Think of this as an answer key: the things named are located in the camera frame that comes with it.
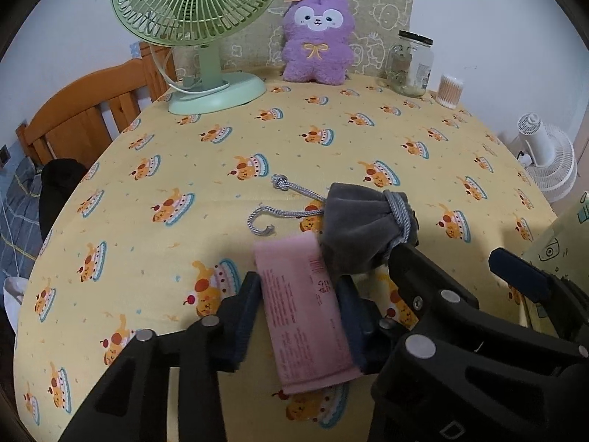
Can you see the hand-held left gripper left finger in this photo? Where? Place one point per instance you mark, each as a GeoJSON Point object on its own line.
{"type": "Point", "coordinates": [244, 327]}

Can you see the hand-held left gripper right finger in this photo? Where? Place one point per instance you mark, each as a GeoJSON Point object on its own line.
{"type": "Point", "coordinates": [356, 331]}

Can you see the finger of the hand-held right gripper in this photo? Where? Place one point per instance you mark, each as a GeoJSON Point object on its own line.
{"type": "Point", "coordinates": [414, 276]}
{"type": "Point", "coordinates": [520, 276]}

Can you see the pink tissue packet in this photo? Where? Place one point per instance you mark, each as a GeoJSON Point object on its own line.
{"type": "Point", "coordinates": [299, 313]}

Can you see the yellow printed storage box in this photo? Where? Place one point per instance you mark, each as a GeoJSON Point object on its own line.
{"type": "Point", "coordinates": [566, 239]}

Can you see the white floor fan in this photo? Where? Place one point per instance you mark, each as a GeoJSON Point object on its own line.
{"type": "Point", "coordinates": [547, 165]}

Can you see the cotton swab container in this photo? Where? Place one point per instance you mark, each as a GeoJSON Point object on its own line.
{"type": "Point", "coordinates": [450, 92]}

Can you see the glass jar with lid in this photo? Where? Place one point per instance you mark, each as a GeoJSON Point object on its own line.
{"type": "Point", "coordinates": [409, 69]}

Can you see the black cloth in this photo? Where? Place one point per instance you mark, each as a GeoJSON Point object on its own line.
{"type": "Point", "coordinates": [60, 193]}

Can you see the green desk fan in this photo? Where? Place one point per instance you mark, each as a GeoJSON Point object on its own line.
{"type": "Point", "coordinates": [216, 96]}

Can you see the white cloth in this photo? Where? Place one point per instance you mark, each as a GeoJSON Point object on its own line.
{"type": "Point", "coordinates": [14, 290]}

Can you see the purple plush toy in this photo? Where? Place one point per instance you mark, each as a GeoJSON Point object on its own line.
{"type": "Point", "coordinates": [317, 55]}

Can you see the blue plaid bed sheet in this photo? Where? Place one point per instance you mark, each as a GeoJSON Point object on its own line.
{"type": "Point", "coordinates": [18, 221]}

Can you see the beige printed board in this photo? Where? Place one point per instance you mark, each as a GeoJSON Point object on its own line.
{"type": "Point", "coordinates": [377, 9]}

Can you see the wooden chair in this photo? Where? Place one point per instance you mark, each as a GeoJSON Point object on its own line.
{"type": "Point", "coordinates": [69, 115]}

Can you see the small blue wall sticker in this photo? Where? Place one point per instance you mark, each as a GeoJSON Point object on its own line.
{"type": "Point", "coordinates": [135, 49]}

